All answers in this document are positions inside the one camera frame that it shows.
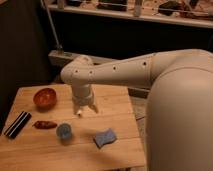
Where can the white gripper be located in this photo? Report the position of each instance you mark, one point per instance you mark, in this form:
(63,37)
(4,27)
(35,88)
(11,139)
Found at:
(83,95)

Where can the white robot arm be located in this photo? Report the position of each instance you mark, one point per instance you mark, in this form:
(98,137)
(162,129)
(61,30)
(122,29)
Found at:
(179,111)

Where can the blue glass cup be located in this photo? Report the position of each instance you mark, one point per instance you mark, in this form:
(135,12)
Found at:
(64,131)

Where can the black striped rectangular block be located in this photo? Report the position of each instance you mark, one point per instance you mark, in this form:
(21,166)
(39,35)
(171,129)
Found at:
(15,128)

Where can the metal lamp stand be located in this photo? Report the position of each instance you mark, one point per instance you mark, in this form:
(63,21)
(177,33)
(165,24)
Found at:
(58,45)

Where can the white wall shelf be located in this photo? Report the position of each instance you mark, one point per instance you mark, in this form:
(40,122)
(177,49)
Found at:
(195,13)

